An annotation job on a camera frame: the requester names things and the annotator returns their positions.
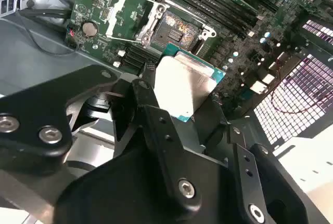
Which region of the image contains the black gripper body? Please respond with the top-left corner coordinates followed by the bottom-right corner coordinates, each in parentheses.
top-left (56, 143), bottom-right (242, 224)

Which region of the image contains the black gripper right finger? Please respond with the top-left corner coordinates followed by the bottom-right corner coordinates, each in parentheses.
top-left (194, 95), bottom-right (329, 224)

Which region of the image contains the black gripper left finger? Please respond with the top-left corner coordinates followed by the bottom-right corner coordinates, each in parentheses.
top-left (0, 61), bottom-right (203, 214)

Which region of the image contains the CPU with silver top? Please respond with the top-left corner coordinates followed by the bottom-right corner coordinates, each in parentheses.
top-left (153, 42), bottom-right (226, 124)

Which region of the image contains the metal socket cover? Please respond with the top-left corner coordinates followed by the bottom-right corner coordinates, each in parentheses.
top-left (105, 0), bottom-right (167, 43)

